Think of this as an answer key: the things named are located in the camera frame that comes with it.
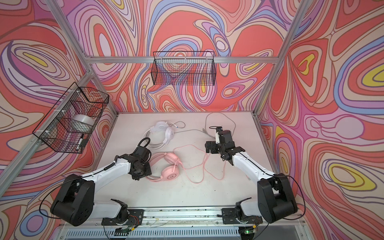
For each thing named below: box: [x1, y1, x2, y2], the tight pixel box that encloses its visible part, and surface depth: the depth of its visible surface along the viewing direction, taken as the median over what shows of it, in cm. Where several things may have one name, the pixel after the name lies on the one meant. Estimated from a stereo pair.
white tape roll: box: [72, 114, 95, 133], surface depth 74 cm
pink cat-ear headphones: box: [146, 152, 181, 183], surface depth 86 cm
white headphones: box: [143, 121, 175, 150], surface depth 104 cm
